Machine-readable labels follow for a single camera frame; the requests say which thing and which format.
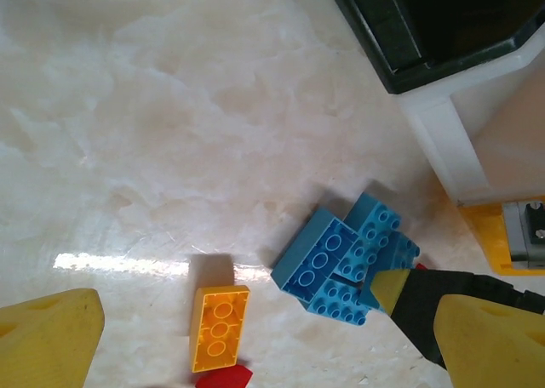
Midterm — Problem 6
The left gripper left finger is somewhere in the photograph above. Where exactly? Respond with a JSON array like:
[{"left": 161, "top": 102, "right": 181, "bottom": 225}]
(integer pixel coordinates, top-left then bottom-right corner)
[{"left": 0, "top": 288, "right": 106, "bottom": 388}]

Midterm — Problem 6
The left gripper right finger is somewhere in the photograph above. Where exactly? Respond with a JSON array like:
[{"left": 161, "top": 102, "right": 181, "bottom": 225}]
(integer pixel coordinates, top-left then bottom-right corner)
[{"left": 433, "top": 294, "right": 545, "bottom": 388}]

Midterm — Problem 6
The blue lego brick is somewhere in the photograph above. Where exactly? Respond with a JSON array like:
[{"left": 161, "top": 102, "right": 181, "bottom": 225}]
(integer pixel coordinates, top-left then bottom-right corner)
[
  {"left": 334, "top": 191, "right": 404, "bottom": 283},
  {"left": 307, "top": 277, "right": 384, "bottom": 328},
  {"left": 271, "top": 208, "right": 362, "bottom": 313},
  {"left": 374, "top": 230, "right": 422, "bottom": 278}
]

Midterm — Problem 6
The yellow lego brick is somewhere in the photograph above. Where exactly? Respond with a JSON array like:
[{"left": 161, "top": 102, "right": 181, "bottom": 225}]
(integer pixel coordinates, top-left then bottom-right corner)
[{"left": 189, "top": 284, "right": 251, "bottom": 373}]

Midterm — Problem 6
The yellow plastic bin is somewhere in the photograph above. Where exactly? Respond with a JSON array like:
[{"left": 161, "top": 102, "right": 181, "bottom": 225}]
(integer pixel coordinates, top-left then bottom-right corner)
[{"left": 457, "top": 200, "right": 545, "bottom": 277}]

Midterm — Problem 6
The white plastic bin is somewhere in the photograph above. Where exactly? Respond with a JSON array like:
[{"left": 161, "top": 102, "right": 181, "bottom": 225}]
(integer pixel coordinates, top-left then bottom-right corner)
[{"left": 398, "top": 11, "right": 545, "bottom": 206}]

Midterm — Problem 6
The black plastic bin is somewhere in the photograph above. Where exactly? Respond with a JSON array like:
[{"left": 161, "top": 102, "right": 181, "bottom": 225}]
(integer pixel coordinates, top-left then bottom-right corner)
[{"left": 321, "top": 0, "right": 545, "bottom": 95}]

